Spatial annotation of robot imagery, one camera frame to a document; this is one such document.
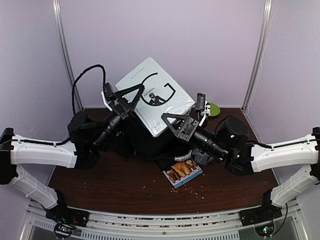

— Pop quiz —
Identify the green plate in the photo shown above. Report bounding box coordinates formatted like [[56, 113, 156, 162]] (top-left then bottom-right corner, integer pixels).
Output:
[[209, 102, 221, 117]]

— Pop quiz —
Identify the left aluminium frame post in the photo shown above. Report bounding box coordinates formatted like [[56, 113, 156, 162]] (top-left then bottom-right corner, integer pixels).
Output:
[[51, 0, 84, 111]]

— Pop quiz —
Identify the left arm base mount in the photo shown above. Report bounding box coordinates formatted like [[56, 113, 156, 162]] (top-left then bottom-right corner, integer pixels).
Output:
[[45, 208, 90, 240]]

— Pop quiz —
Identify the right aluminium frame post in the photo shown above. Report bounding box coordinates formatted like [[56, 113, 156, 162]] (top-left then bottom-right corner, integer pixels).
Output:
[[242, 0, 274, 114]]

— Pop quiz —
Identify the grey book letter G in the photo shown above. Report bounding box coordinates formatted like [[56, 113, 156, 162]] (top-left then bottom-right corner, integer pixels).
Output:
[[115, 57, 195, 138]]

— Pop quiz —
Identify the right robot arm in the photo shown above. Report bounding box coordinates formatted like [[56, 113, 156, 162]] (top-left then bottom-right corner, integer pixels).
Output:
[[161, 113, 320, 221]]

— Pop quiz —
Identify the black backpack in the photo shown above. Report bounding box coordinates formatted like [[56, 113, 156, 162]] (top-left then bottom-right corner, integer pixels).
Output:
[[110, 118, 193, 171]]

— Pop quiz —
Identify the dog picture book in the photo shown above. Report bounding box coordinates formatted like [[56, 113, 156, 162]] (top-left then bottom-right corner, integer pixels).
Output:
[[163, 159, 203, 189]]

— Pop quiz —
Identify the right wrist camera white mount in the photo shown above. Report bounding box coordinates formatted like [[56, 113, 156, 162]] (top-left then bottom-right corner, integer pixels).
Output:
[[194, 92, 211, 127]]

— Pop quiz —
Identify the front aluminium rail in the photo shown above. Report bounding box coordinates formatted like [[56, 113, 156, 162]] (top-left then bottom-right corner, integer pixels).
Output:
[[18, 199, 311, 240]]

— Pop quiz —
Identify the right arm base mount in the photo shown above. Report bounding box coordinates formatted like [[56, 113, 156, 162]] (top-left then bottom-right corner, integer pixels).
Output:
[[239, 206, 282, 239]]

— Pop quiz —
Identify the aluminium frame post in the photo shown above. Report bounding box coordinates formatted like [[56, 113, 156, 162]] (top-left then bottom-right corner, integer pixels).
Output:
[[242, 0, 274, 114], [51, 0, 84, 111]]

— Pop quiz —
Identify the grey cloth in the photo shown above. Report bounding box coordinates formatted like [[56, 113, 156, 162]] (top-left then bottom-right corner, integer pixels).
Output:
[[191, 148, 214, 166]]

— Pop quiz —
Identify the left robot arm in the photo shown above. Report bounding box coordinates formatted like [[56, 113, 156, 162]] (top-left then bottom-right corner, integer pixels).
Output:
[[0, 83, 145, 222]]

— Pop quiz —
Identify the left black cable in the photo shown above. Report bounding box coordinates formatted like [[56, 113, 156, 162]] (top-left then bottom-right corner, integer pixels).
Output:
[[59, 64, 107, 146]]

